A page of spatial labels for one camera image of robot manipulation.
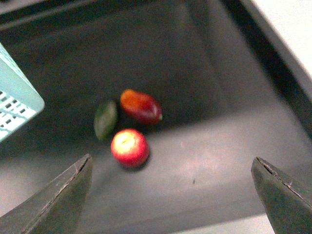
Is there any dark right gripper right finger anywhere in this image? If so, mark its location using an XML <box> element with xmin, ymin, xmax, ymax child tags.
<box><xmin>251</xmin><ymin>157</ymin><xmax>312</xmax><ymax>234</ymax></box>

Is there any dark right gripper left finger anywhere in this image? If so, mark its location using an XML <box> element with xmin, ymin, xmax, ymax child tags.
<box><xmin>0</xmin><ymin>154</ymin><xmax>93</xmax><ymax>234</ymax></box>

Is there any red yellow apple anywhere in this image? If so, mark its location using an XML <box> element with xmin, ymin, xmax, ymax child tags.
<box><xmin>111</xmin><ymin>129</ymin><xmax>150</xmax><ymax>168</ymax></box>

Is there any light blue plastic basket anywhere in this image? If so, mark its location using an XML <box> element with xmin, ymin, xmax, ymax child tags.
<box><xmin>0</xmin><ymin>45</ymin><xmax>45</xmax><ymax>141</ymax></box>

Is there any green avocado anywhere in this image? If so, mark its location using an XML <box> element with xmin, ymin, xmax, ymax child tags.
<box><xmin>94</xmin><ymin>100</ymin><xmax>117</xmax><ymax>140</ymax></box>

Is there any red orange mango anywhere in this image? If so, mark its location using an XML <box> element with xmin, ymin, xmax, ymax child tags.
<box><xmin>120</xmin><ymin>89</ymin><xmax>163</xmax><ymax>124</ymax></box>

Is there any black near display tray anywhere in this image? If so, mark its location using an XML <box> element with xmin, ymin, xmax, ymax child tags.
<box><xmin>0</xmin><ymin>0</ymin><xmax>312</xmax><ymax>234</ymax></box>

